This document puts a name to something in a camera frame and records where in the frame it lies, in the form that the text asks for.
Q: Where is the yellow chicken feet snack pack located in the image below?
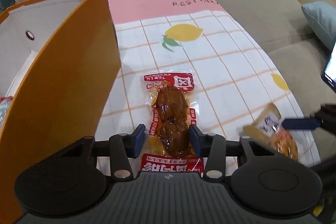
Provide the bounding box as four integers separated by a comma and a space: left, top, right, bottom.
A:
243, 103, 298, 161

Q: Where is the red brown meat snack pack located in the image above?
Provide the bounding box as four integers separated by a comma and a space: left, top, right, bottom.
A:
140, 70, 205, 174

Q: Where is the large red snack bag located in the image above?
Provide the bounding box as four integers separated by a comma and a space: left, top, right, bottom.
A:
0, 96, 13, 128

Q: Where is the black smartphone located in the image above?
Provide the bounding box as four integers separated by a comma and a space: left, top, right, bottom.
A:
321, 44, 336, 92

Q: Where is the light blue cushion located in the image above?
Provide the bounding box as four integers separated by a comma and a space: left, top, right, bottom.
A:
301, 1, 336, 51

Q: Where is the beige sofa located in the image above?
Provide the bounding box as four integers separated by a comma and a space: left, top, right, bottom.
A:
149, 0, 336, 177

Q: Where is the orange cardboard box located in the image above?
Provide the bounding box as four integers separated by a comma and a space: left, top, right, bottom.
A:
1, 0, 121, 223

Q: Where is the lemon patterned tablecloth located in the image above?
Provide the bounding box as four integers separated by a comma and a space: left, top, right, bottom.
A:
34, 0, 321, 177

